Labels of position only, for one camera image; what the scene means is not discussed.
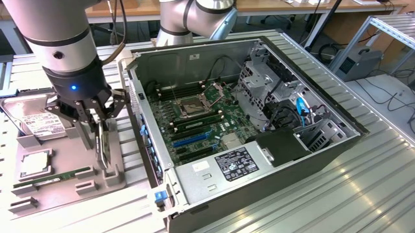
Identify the open metal socket cover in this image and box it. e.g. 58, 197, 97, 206
199, 82, 225, 107

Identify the thick black diagonal cable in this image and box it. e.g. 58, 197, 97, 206
303, 0, 343, 48

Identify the silver power supply unit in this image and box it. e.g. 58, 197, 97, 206
174, 140, 277, 207

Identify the silver metal drive cage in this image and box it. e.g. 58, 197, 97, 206
234, 40, 314, 133

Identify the silver vented disk bay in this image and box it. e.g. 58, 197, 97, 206
294, 117, 362, 154

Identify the long black expansion slot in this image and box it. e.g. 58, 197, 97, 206
170, 129, 209, 143
178, 150, 218, 163
177, 145, 215, 158

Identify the black office chair base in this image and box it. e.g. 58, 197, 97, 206
246, 14, 297, 28

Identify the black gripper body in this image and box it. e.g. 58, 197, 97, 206
42, 57, 114, 102

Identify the silver hard disk drive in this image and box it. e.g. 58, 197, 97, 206
0, 93, 74, 141

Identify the black plastic cover box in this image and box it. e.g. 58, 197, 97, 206
246, 128, 313, 168

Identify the green motherboard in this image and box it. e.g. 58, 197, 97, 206
145, 81, 261, 166

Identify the aluminium slat side table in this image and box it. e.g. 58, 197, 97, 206
327, 14, 415, 80

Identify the grey box device with handle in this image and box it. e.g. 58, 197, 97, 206
333, 48, 386, 83

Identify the black coiled cable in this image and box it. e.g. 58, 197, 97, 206
319, 43, 342, 61

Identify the green RAM stick with label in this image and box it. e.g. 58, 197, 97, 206
175, 116, 226, 133

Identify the black RAM slot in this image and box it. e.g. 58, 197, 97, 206
161, 89, 206, 101
170, 110, 222, 125
171, 113, 223, 128
157, 84, 203, 95
155, 81, 202, 92
158, 86, 205, 98

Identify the blue expansion slot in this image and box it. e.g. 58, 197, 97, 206
173, 134, 213, 149

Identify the CPU socket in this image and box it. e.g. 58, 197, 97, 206
175, 96, 209, 119

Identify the black wire bundle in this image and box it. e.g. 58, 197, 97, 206
262, 94, 305, 131

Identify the blue disk wire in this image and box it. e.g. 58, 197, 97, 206
295, 96, 310, 127

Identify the thin cable with connector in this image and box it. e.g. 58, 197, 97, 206
110, 0, 118, 46

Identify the thin socket locking lever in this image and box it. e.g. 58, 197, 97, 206
170, 81, 179, 105

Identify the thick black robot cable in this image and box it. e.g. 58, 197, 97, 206
101, 0, 130, 65

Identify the black open PC case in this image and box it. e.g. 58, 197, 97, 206
115, 35, 370, 233

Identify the graphics card with silver bracket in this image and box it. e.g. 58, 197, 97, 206
94, 109, 115, 170

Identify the grey parts rack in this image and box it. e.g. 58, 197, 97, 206
6, 106, 130, 220

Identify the black looped cable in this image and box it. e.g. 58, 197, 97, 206
206, 55, 245, 84

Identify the black floor cable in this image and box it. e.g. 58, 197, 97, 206
355, 77, 415, 113

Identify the silver CPU chip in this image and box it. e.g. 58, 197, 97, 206
22, 152, 53, 175

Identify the silver chipset heatsink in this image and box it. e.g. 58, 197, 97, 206
222, 135, 243, 149

